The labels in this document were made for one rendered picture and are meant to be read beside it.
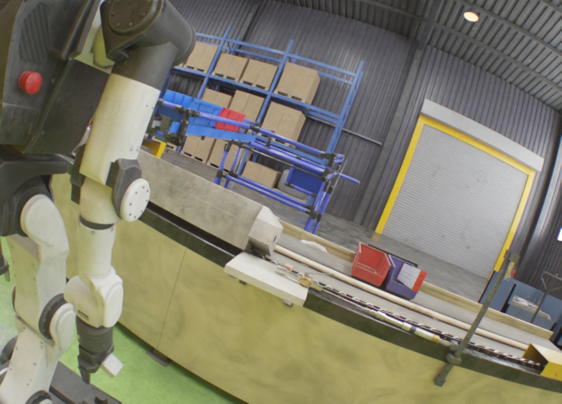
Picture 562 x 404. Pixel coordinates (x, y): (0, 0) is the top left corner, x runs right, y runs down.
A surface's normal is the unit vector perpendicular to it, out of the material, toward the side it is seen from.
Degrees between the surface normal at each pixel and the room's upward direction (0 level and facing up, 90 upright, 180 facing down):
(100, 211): 100
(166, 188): 80
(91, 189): 59
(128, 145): 90
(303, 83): 90
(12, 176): 90
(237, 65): 90
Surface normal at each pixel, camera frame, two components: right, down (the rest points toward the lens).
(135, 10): -0.07, 0.08
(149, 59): 0.58, 0.32
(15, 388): 0.20, -0.58
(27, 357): 0.11, -0.39
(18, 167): 0.93, 0.37
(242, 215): -0.18, -0.14
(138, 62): 0.37, 0.26
